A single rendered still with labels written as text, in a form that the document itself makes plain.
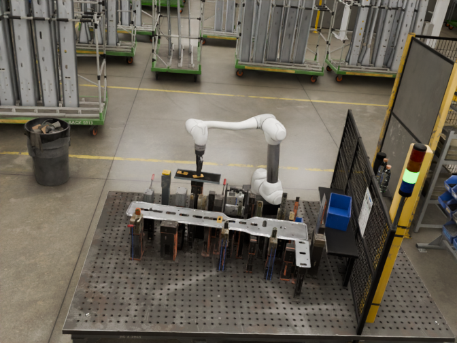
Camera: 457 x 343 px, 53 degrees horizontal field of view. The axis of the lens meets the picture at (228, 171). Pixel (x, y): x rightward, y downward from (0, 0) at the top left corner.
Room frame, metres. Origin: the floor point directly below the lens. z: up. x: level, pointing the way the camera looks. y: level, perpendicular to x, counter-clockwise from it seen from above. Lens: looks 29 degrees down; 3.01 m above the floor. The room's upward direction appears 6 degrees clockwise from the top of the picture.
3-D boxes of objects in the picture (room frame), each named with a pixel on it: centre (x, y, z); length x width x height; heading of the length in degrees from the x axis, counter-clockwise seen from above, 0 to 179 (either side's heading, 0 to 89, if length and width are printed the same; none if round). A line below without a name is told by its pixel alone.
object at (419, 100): (4.91, -2.02, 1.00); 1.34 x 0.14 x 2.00; 6
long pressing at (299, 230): (2.82, 0.05, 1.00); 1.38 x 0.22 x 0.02; 87
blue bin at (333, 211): (2.96, -0.88, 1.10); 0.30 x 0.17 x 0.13; 167
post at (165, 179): (3.18, 0.50, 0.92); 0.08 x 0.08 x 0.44; 87
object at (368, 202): (2.67, -0.98, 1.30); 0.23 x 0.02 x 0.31; 177
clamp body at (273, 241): (2.60, -0.37, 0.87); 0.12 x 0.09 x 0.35; 177
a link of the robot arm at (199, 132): (3.18, 0.25, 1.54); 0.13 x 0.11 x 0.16; 30
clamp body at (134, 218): (2.67, 0.62, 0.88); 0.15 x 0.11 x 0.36; 177
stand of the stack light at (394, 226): (2.14, -0.96, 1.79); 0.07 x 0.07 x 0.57
